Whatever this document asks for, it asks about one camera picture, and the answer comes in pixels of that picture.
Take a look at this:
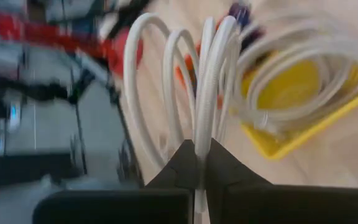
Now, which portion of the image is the yellow plastic basket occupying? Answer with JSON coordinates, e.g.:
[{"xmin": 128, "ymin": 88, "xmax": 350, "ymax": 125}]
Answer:
[{"xmin": 228, "ymin": 51, "xmax": 358, "ymax": 161}]

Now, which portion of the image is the blue cable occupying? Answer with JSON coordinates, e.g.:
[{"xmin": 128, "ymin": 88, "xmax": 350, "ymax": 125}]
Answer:
[{"xmin": 227, "ymin": 2, "xmax": 252, "ymax": 27}]

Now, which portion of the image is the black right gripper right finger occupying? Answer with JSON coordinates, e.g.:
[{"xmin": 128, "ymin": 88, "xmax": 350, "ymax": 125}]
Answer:
[{"xmin": 205, "ymin": 139, "xmax": 358, "ymax": 224}]

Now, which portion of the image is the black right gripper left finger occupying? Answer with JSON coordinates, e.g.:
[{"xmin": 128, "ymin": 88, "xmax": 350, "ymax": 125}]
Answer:
[{"xmin": 32, "ymin": 139, "xmax": 196, "ymax": 224}]

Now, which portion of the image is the orange plastic basket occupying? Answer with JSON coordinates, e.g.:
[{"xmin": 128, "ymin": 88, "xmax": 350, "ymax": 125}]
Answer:
[{"xmin": 174, "ymin": 42, "xmax": 225, "ymax": 110}]

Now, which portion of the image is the beige USB cable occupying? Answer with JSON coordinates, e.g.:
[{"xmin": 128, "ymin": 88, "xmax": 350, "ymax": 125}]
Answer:
[
  {"xmin": 233, "ymin": 18, "xmax": 358, "ymax": 133},
  {"xmin": 122, "ymin": 12, "xmax": 244, "ymax": 224}
]

